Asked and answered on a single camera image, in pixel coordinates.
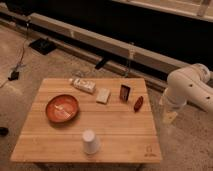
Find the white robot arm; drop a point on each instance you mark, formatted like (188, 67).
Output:
(186, 84)

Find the long metal rail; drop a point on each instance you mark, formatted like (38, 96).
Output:
(162, 42)

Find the black floor plate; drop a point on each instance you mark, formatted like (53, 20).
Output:
(43, 46)

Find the black bracket on rail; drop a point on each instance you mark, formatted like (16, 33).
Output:
(101, 63)

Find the dark red box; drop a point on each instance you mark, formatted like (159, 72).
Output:
(124, 93)

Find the red oval object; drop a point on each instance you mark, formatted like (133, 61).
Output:
(138, 104)

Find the orange bowl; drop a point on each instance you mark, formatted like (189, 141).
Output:
(62, 108)

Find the wooden table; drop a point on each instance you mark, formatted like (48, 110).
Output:
(125, 136)

